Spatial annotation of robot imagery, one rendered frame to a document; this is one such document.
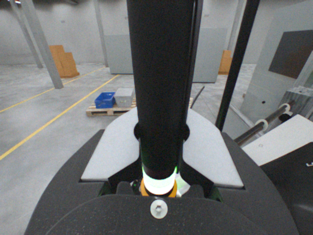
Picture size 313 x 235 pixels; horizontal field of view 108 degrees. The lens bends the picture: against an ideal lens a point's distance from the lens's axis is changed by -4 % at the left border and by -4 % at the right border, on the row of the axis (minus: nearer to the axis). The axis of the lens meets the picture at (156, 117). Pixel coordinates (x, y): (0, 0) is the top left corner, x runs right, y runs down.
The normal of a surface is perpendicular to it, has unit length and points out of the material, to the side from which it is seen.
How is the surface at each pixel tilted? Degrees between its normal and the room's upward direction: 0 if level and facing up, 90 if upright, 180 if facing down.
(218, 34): 90
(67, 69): 90
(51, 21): 90
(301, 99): 90
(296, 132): 50
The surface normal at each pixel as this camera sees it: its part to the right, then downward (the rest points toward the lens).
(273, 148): -0.77, -0.57
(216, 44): -0.07, 0.52
